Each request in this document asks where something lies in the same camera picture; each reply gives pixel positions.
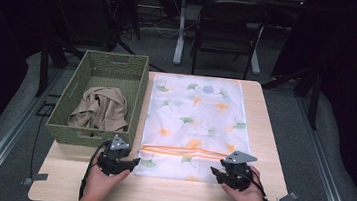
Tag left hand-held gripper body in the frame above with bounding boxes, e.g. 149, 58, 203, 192
94, 132, 133, 179

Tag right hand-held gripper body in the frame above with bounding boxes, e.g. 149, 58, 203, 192
216, 148, 259, 194

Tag beige garment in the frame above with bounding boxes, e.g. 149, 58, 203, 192
65, 82, 133, 133

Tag white leaf-print mesh laundry bag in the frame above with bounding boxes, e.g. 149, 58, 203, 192
133, 71, 259, 188

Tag green woven basket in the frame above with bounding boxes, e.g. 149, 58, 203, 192
43, 45, 152, 154

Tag person's left hand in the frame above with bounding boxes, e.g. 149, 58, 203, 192
80, 162, 132, 201

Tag person's right hand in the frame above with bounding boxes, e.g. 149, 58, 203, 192
219, 163, 273, 201

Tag grey tape piece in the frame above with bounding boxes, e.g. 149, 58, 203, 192
21, 171, 49, 188
277, 188, 301, 201

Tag black metal stand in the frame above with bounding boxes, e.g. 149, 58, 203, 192
258, 57, 326, 131
33, 0, 92, 103

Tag white background table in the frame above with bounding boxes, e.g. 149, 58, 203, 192
152, 0, 308, 80

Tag black folding chair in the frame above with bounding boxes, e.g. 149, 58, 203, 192
187, 0, 272, 83

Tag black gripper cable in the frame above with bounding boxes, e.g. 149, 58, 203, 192
77, 137, 111, 201
248, 170, 274, 201

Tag metal floor rail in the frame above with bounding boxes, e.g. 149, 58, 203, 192
0, 61, 67, 201
285, 95, 357, 201

